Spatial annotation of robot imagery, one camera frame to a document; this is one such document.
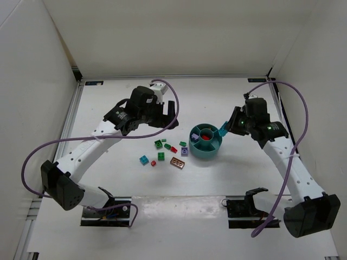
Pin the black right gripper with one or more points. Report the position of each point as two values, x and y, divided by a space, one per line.
233 122

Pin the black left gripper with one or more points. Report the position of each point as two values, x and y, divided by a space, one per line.
165 117

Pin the large teal lego brick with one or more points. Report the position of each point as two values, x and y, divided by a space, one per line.
223 129

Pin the lavender square lego brick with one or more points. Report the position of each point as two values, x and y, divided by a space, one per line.
194 137

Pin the green square lego brick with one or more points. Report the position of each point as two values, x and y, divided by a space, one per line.
161 156

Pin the small teal lego brick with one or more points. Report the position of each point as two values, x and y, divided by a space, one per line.
144 160

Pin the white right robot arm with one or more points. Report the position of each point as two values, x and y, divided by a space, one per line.
310 209

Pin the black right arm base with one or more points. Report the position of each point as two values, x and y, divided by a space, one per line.
241 214

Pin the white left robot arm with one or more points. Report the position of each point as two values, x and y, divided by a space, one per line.
61 179

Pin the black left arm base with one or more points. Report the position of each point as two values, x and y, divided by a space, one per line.
118 217

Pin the green curved lego tile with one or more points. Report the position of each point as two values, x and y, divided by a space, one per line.
183 144

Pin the green sloped square lego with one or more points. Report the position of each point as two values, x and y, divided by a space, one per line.
158 144

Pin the red flat lego tile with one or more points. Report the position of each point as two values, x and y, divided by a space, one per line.
173 149

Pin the teal round divided container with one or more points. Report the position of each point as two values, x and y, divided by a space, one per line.
205 149

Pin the lavender inverted square lego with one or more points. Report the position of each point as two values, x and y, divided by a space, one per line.
184 151

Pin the blue right corner label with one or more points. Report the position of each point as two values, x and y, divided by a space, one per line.
256 80

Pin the blue corner label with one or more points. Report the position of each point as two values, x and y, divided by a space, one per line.
256 80
94 83

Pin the brown inverted lego plate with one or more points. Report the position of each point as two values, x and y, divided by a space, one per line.
177 163

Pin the blue left corner label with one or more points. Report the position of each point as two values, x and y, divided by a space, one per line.
94 83

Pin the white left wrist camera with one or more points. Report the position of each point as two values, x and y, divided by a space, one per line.
159 90

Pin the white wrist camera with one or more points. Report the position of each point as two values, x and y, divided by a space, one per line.
248 96
159 90

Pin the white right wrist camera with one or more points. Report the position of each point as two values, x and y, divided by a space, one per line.
248 96

